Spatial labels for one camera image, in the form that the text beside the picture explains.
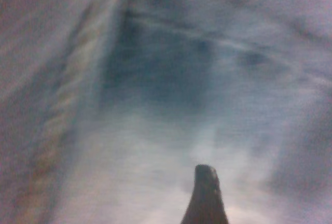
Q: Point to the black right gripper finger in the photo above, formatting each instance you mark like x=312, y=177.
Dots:
x=206, y=198

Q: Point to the blue denim shorts with print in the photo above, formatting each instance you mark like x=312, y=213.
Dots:
x=155, y=78

